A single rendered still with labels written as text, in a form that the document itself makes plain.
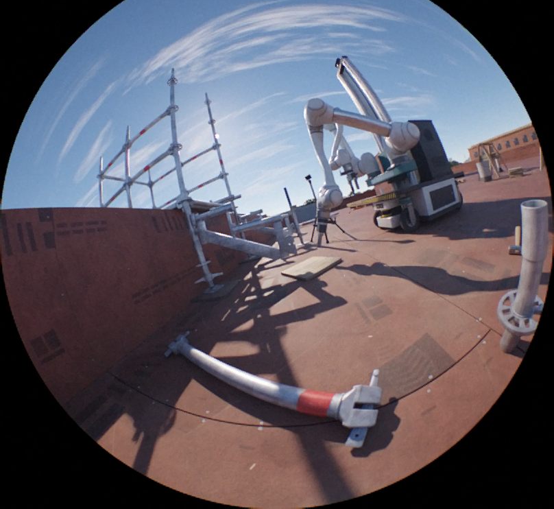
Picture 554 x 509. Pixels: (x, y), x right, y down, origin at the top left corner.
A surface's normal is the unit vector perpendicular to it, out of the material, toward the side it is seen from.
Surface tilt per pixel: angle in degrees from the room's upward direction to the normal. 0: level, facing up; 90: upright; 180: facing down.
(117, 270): 90
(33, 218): 90
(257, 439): 0
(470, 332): 0
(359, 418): 15
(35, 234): 90
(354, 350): 0
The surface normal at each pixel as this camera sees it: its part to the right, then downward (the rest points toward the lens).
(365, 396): -0.25, -0.92
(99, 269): 0.95, -0.29
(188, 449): -0.30, -0.95
